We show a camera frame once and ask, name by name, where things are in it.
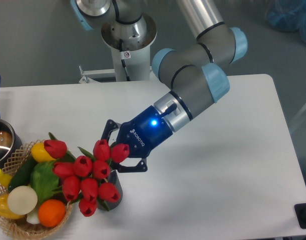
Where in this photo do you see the dark grey ribbed vase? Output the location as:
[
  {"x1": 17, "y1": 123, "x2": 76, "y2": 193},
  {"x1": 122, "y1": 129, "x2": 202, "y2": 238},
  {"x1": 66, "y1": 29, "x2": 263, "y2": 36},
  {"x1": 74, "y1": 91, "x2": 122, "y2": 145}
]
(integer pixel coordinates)
[{"x1": 97, "y1": 170, "x2": 123, "y2": 212}]

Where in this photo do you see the green cucumber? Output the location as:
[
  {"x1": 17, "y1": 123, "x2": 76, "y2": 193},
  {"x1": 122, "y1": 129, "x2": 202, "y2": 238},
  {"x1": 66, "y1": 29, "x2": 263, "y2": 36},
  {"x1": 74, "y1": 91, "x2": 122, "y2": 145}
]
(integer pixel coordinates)
[{"x1": 8, "y1": 155, "x2": 37, "y2": 193}]

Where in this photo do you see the woven wicker basket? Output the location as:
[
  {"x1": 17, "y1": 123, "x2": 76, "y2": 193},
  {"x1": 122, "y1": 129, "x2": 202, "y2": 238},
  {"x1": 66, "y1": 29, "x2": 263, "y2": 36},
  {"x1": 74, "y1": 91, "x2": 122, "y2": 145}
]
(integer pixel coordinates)
[{"x1": 0, "y1": 140, "x2": 73, "y2": 240}]

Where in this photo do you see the yellow banana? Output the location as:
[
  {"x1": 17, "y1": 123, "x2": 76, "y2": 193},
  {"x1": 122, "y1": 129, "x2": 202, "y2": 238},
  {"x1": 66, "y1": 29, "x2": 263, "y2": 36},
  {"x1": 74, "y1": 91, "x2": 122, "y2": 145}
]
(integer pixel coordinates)
[{"x1": 0, "y1": 168, "x2": 13, "y2": 189}]

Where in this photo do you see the blue handled saucepan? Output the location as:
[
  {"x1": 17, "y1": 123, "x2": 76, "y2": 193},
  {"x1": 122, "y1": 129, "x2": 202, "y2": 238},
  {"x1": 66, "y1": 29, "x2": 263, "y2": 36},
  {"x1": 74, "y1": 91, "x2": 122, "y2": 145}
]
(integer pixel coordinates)
[{"x1": 0, "y1": 73, "x2": 23, "y2": 176}]

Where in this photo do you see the yellow bell pepper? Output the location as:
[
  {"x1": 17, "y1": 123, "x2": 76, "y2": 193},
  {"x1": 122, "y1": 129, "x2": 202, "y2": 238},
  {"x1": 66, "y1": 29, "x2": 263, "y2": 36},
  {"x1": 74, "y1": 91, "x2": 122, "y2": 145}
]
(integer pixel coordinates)
[{"x1": 0, "y1": 194, "x2": 25, "y2": 220}]

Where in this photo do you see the orange fruit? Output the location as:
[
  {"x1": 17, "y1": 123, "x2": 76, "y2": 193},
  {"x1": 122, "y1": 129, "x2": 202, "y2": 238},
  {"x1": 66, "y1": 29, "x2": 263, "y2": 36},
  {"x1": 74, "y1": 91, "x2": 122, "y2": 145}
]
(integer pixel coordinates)
[{"x1": 38, "y1": 199, "x2": 66, "y2": 228}]

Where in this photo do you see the black device at table edge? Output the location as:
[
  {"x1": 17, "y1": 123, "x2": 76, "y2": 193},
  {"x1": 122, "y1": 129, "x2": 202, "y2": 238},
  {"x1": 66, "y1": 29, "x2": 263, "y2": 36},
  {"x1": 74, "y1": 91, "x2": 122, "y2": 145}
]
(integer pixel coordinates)
[{"x1": 294, "y1": 203, "x2": 306, "y2": 229}]

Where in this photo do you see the red tulip bouquet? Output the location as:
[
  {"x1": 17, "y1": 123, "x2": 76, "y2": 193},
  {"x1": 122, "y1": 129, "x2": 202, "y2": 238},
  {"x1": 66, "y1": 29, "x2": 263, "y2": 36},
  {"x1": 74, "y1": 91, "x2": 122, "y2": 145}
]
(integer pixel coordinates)
[{"x1": 44, "y1": 133, "x2": 130, "y2": 217}]

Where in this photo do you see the white leek stalk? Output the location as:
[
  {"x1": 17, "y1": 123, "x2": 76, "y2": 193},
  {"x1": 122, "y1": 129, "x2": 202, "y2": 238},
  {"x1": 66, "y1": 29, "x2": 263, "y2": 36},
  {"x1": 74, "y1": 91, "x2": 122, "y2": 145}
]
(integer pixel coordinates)
[{"x1": 26, "y1": 208, "x2": 40, "y2": 225}]

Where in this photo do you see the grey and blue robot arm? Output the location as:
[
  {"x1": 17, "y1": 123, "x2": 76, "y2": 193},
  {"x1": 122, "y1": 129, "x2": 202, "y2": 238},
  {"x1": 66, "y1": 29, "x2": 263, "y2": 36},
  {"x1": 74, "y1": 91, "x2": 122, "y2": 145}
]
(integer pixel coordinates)
[{"x1": 71, "y1": 0, "x2": 247, "y2": 173}]

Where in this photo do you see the yellow squash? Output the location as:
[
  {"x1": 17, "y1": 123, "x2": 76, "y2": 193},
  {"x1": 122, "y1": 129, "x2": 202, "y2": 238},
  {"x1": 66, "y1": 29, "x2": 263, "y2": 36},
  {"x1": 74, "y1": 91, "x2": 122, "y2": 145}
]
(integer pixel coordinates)
[{"x1": 31, "y1": 142, "x2": 55, "y2": 163}]

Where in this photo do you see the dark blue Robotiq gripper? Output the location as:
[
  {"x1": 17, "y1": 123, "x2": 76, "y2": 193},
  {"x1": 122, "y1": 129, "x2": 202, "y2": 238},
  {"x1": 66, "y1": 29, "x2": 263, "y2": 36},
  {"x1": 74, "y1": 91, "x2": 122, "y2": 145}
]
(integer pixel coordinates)
[{"x1": 100, "y1": 106, "x2": 173, "y2": 173}]

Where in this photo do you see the white round radish slice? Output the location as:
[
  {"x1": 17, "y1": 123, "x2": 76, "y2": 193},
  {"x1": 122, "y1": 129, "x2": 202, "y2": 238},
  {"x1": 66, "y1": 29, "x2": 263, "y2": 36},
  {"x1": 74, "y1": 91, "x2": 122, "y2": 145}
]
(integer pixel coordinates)
[{"x1": 7, "y1": 185, "x2": 38, "y2": 215}]

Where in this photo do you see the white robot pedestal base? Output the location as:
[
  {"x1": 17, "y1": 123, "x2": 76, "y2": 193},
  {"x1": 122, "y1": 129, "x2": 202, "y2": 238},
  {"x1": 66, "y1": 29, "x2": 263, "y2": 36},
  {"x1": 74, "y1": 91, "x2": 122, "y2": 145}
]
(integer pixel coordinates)
[{"x1": 80, "y1": 13, "x2": 157, "y2": 83}]

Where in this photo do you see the green lettuce leaf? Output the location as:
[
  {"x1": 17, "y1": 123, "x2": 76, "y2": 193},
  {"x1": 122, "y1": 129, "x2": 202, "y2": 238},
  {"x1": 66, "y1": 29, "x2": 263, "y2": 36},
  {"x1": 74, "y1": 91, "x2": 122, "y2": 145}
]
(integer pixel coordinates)
[{"x1": 30, "y1": 161, "x2": 59, "y2": 207}]

